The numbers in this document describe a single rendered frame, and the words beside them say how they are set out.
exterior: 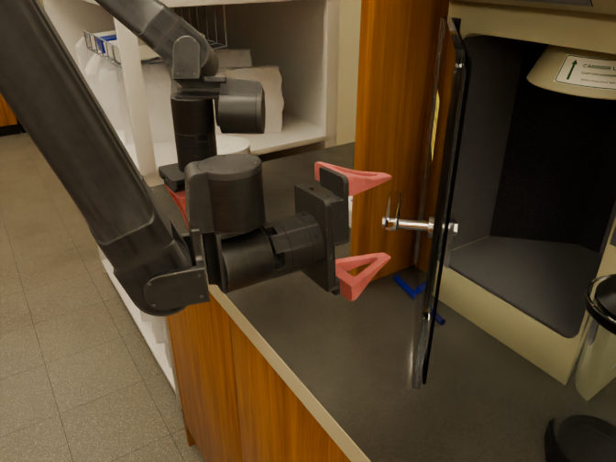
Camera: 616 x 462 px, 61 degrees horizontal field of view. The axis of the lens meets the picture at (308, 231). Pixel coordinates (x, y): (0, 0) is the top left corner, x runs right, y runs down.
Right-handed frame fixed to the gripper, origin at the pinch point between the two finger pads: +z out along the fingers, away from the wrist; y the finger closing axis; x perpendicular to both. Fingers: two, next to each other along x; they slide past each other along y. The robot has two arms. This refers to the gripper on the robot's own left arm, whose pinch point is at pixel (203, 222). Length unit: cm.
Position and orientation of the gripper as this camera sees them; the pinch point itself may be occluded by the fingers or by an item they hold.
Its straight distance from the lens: 81.6
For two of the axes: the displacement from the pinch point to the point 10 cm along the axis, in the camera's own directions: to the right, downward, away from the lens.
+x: -5.5, -4.0, 7.4
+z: -0.1, 8.8, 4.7
